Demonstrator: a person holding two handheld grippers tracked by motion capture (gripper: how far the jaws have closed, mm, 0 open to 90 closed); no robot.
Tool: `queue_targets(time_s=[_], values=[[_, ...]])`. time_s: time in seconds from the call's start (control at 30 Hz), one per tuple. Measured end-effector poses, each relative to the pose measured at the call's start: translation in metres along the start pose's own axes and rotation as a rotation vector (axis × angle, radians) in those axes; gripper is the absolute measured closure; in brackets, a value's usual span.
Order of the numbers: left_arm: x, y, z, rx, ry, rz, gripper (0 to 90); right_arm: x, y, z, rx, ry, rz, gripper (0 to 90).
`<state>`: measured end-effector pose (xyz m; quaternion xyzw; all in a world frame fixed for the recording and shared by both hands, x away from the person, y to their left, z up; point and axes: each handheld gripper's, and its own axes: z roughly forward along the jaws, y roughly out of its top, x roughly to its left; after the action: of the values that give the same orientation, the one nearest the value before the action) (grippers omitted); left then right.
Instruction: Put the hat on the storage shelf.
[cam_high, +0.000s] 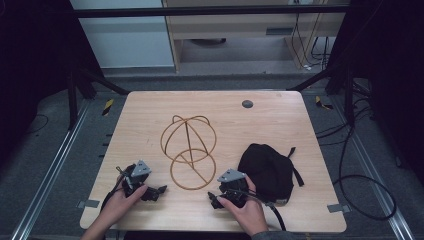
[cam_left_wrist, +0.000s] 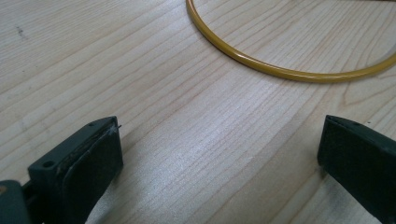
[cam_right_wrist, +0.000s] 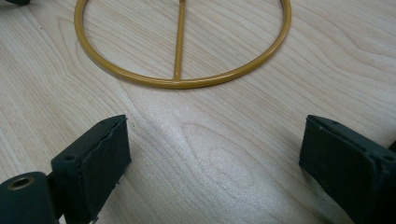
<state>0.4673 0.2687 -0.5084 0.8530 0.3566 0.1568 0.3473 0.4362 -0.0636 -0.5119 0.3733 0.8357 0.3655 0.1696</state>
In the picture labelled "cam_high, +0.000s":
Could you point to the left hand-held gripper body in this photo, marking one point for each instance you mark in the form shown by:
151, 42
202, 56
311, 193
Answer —
135, 181

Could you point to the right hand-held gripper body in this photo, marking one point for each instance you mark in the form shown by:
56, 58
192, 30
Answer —
235, 190

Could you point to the person's right hand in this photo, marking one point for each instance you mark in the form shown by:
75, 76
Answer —
246, 213

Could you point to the person's left hand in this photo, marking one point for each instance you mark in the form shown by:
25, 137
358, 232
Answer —
120, 206

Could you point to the black cap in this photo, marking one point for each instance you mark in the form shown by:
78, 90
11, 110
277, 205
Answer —
266, 170

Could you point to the yellow black tape strip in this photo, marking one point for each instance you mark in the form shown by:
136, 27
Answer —
107, 107
321, 103

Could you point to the grey round table grommet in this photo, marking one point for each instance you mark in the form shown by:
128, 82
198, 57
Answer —
247, 104

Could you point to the white cabinet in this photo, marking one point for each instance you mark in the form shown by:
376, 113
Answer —
123, 40

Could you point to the dark curtain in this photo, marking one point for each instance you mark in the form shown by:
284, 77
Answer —
30, 66
393, 83

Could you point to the grey metal table bracket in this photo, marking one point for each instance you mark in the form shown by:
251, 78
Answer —
88, 203
338, 208

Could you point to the metal floor rail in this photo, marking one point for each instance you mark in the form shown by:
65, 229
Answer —
50, 170
376, 173

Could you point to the black slanted frame strut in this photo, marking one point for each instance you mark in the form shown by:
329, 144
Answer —
320, 78
100, 80

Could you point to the black horizontal frame bar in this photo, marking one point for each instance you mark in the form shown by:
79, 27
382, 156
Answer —
200, 11

